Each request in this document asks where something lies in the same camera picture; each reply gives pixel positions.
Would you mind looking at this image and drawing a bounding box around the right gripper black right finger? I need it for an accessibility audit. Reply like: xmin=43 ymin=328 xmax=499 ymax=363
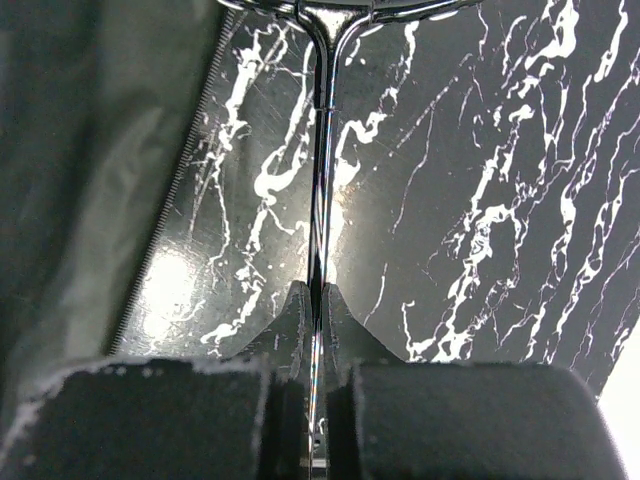
xmin=321 ymin=284 xmax=626 ymax=479

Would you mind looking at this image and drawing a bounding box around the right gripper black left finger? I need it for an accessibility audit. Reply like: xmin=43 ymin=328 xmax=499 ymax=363
xmin=1 ymin=281 xmax=311 ymax=479

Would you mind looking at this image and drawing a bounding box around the black racket bag Crossway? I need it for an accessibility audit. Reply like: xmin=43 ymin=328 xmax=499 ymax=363
xmin=0 ymin=0 xmax=241 ymax=401

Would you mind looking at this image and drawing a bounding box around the badminton racket black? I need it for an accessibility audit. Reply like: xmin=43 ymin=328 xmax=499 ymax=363
xmin=221 ymin=0 xmax=478 ymax=473

